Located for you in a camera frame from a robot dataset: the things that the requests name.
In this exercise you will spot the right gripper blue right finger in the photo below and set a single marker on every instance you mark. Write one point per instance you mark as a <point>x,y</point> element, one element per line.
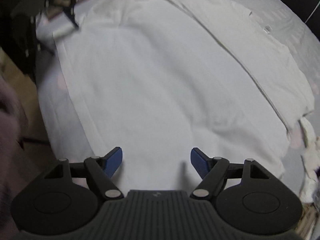
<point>212,172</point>

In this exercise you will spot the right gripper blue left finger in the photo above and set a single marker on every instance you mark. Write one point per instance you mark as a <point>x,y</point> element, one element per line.
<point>99,171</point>

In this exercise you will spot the white t-shirt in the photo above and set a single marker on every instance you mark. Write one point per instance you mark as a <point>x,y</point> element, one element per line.
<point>161,77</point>

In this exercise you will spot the pink fluffy rug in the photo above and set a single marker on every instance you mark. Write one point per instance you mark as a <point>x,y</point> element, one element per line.
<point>13,124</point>

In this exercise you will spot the cream white garment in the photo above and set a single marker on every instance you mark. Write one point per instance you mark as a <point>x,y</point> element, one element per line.
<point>310,158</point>

